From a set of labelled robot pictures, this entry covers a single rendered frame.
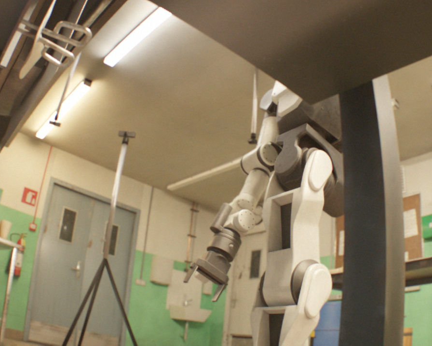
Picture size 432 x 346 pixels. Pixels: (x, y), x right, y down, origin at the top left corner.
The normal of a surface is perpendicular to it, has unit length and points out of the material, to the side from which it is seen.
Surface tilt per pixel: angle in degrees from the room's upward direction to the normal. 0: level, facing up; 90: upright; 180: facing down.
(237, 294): 90
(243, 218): 89
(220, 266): 89
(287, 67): 180
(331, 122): 121
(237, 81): 180
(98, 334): 90
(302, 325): 113
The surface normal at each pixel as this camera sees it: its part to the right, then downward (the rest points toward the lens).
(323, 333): -0.43, -0.40
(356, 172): -0.74, -0.33
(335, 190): 0.47, 0.07
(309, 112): -0.36, -0.21
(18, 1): -0.09, 0.91
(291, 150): -0.75, -0.50
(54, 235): 0.67, -0.25
